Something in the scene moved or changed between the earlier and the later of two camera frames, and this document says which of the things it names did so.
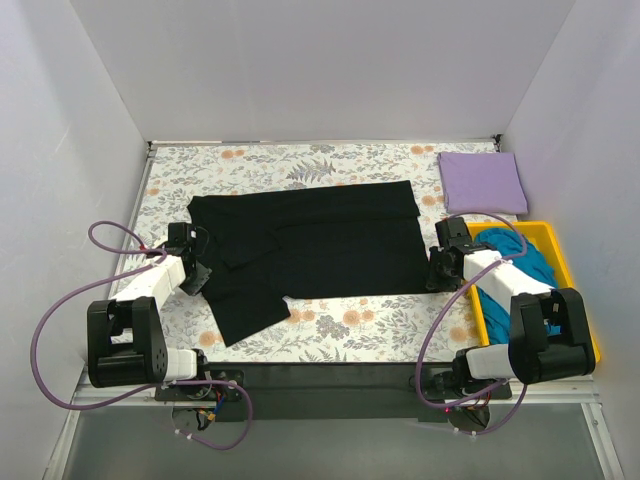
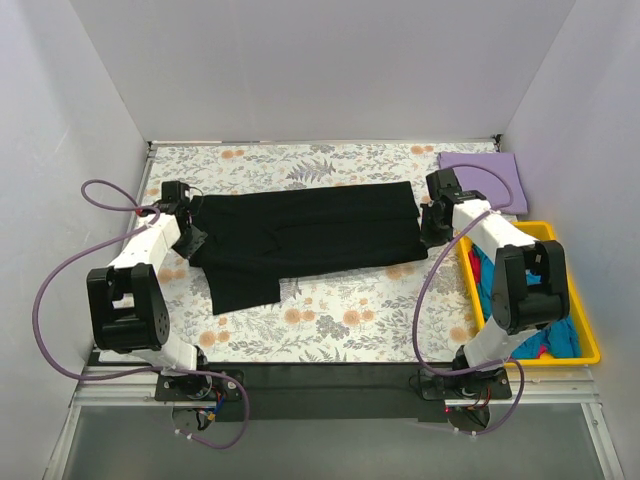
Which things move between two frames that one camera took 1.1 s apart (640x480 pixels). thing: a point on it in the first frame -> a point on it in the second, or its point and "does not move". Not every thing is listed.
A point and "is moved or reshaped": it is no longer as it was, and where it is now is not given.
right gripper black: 435,273 -> 432,228
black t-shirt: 265,248 is moved or reshaped
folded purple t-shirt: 482,182 does not move
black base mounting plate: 327,393 does not move
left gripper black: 201,278 -> 189,241
